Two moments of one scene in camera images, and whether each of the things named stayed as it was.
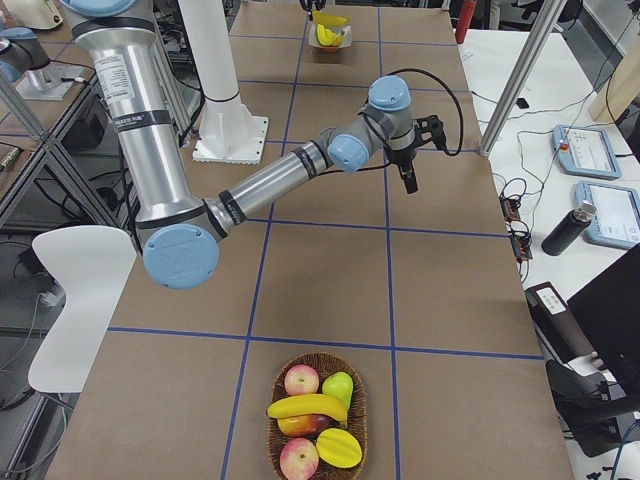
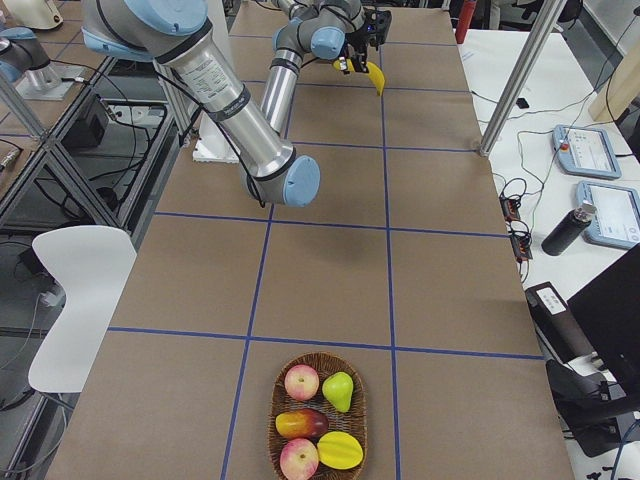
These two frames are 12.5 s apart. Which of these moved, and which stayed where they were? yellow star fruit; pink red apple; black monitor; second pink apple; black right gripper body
Moved: black right gripper body
Stayed: second pink apple; black monitor; pink red apple; yellow star fruit
